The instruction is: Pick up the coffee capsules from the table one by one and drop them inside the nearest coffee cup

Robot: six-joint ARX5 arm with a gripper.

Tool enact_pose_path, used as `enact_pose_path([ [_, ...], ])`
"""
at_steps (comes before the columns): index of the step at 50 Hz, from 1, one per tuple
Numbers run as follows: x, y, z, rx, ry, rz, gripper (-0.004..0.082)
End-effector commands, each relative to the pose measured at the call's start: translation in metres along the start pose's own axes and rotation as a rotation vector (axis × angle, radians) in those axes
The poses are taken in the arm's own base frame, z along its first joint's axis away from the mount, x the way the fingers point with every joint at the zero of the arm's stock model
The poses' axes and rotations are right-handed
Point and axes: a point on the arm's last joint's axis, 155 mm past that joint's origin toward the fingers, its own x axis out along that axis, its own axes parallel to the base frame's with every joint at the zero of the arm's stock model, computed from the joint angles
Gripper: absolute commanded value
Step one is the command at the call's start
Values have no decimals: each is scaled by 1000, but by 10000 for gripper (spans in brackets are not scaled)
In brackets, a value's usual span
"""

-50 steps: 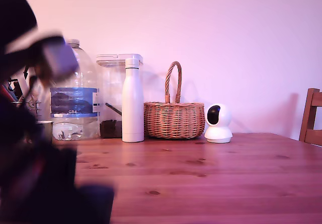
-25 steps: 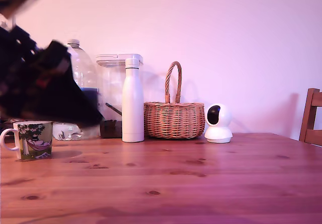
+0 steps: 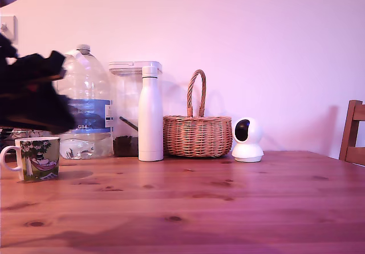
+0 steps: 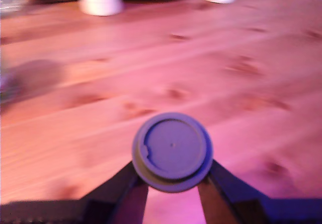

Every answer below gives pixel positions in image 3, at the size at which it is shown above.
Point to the large clear water bottle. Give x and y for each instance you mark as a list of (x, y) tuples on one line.
[(91, 88)]

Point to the illustrated green ceramic mug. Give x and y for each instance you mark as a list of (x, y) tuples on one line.
[(42, 157)]

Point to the clear container with white lid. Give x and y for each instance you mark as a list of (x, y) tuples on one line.
[(125, 94)]

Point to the white insulated bottle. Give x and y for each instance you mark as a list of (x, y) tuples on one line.
[(150, 117)]

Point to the wooden chair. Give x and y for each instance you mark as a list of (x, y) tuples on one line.
[(349, 128)]

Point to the white wall switch plate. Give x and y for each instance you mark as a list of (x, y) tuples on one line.
[(11, 25)]

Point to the small white round camera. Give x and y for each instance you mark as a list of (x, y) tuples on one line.
[(253, 134)]

